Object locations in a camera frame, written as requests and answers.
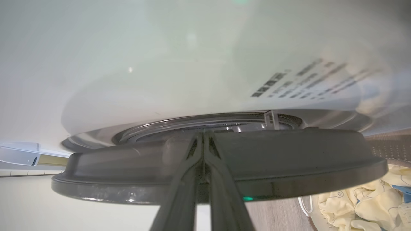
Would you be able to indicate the dark grey round washer door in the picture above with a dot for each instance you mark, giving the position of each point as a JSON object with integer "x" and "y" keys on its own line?
{"x": 289, "y": 160}

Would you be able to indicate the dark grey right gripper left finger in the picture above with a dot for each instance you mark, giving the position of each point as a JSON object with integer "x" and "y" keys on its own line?
{"x": 183, "y": 192}

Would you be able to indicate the white front-load washing machine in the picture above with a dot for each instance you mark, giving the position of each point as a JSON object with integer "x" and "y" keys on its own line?
{"x": 160, "y": 64}

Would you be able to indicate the cream yellow garment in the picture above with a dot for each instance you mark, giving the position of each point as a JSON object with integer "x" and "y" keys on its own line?
{"x": 369, "y": 205}

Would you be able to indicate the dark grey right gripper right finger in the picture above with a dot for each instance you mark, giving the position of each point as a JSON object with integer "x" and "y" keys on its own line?
{"x": 224, "y": 199}

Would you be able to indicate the white perforated laundry basket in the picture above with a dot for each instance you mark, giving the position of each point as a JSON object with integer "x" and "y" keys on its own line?
{"x": 393, "y": 147}

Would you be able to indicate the blue garment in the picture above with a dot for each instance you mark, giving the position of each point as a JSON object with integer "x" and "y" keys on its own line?
{"x": 404, "y": 192}

